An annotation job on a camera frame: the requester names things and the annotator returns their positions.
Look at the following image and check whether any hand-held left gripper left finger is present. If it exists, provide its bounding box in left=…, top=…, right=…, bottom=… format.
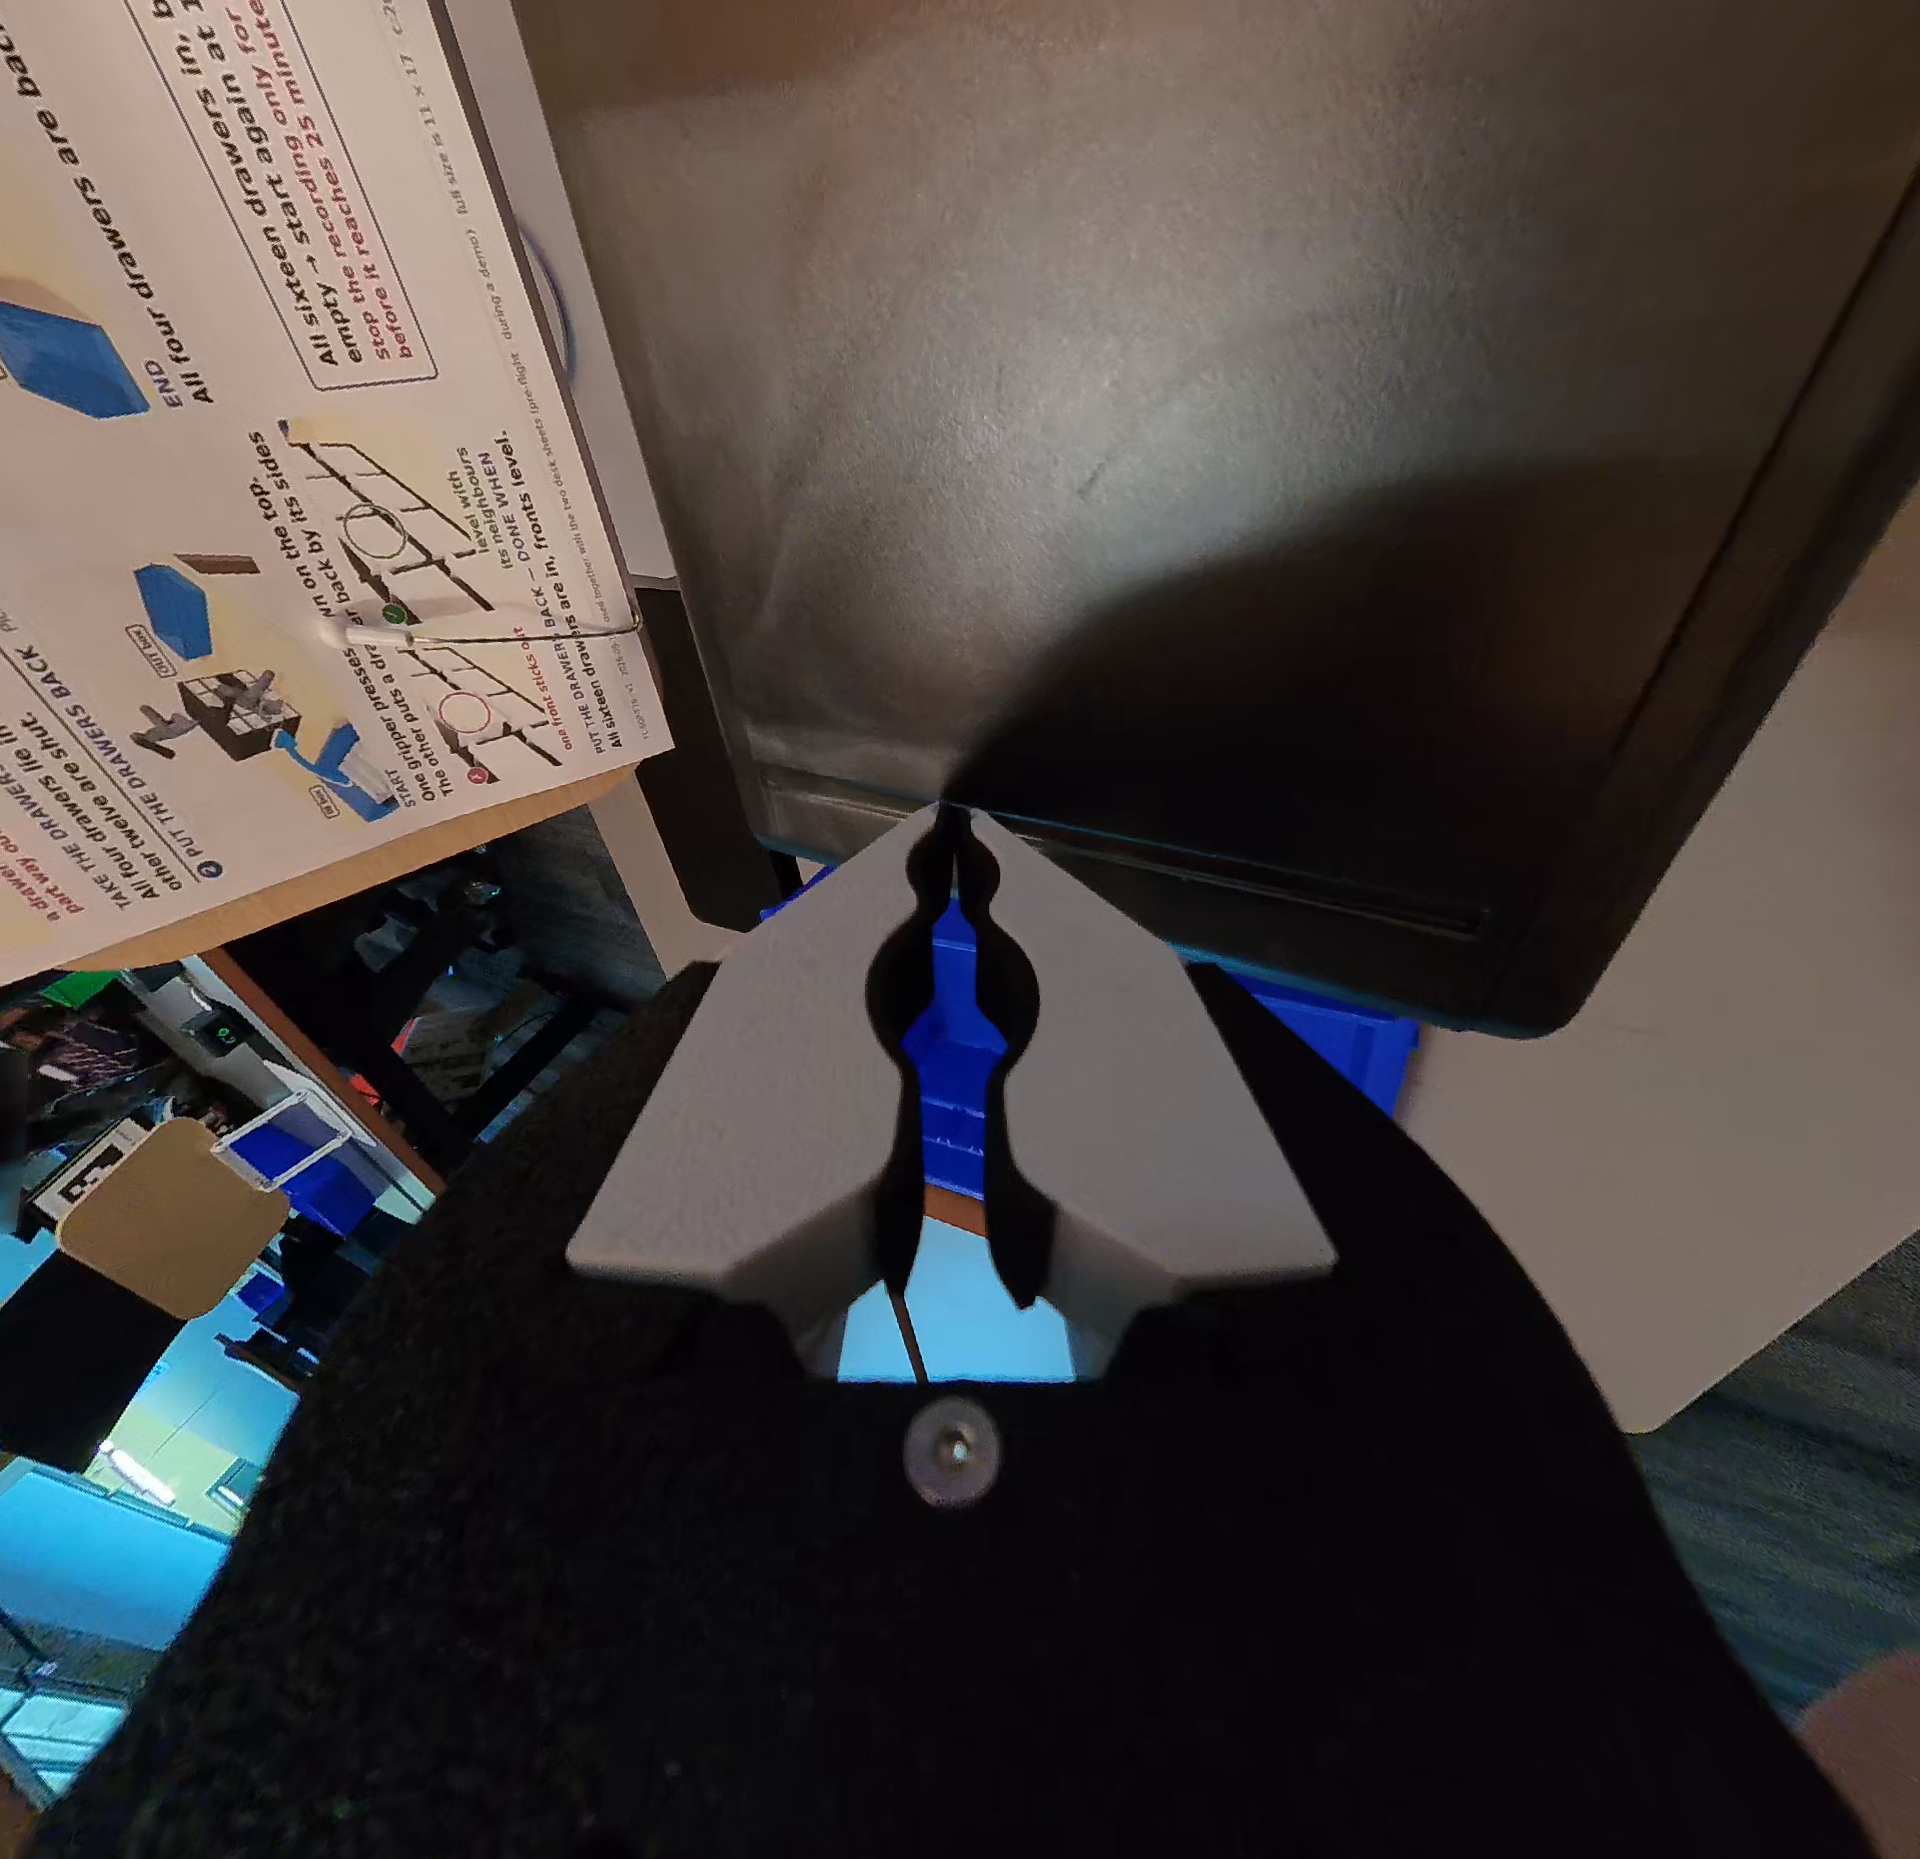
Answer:
left=566, top=805, right=952, bottom=1380

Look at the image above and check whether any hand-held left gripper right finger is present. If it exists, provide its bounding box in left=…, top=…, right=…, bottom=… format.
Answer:
left=949, top=810, right=1335, bottom=1380

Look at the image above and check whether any black small-parts drawer cabinet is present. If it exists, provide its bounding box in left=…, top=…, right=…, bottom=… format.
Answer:
left=496, top=0, right=1920, bottom=1042

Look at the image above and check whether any white desk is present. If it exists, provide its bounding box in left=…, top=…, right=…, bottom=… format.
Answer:
left=593, top=508, right=1920, bottom=1436

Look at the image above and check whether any blue storage bin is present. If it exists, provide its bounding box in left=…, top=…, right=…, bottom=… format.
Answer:
left=757, top=860, right=1422, bottom=1214

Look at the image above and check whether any cardboard backing board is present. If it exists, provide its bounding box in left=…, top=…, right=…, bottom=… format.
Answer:
left=0, top=764, right=667, bottom=994

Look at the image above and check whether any white paper sheet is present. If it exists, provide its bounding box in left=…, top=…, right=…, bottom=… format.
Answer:
left=502, top=207, right=679, bottom=589

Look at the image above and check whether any printed instruction sheet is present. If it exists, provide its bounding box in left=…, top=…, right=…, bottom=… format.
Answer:
left=0, top=0, right=676, bottom=976

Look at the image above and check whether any thin metal wire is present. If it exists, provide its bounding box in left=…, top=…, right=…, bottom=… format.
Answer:
left=322, top=596, right=646, bottom=653

